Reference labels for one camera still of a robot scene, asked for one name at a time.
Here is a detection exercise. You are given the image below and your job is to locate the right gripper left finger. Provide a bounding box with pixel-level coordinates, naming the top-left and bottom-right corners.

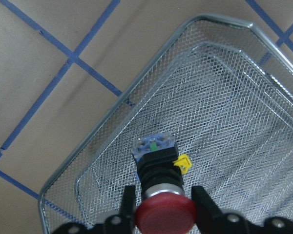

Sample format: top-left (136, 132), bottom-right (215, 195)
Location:
top-left (53, 185), bottom-right (136, 234)

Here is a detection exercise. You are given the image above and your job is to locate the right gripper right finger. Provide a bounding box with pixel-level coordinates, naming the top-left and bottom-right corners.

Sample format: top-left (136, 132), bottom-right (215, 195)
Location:
top-left (191, 186), bottom-right (293, 234)

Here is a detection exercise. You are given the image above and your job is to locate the red emergency push button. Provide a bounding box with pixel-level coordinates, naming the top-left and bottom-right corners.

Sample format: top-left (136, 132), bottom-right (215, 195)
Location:
top-left (132, 133), bottom-right (197, 234)

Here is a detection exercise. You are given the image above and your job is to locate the wire mesh shelf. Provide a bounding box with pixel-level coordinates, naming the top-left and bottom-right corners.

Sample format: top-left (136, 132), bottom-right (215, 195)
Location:
top-left (39, 14), bottom-right (293, 234)

